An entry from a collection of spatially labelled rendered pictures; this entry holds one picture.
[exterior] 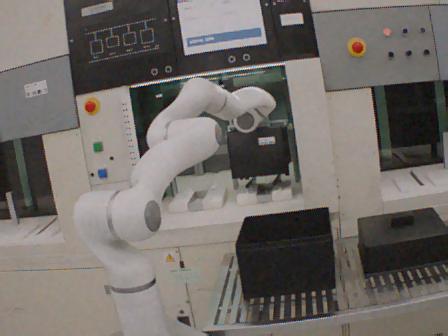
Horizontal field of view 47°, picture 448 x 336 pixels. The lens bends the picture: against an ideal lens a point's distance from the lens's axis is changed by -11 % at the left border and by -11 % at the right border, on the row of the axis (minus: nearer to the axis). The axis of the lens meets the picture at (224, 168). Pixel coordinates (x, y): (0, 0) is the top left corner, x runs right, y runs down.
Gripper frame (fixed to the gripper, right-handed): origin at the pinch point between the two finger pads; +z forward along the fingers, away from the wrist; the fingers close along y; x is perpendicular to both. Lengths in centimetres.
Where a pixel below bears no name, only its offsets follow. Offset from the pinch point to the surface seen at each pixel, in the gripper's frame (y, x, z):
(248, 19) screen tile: 6.4, 35.0, -33.0
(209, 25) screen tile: -7.1, 34.8, -33.8
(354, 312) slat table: 31, -45, -93
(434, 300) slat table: 54, -46, -92
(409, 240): 50, -35, -71
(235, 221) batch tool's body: -8.2, -34.5, -33.3
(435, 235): 59, -35, -70
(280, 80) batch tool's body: 10.3, 9.3, 17.3
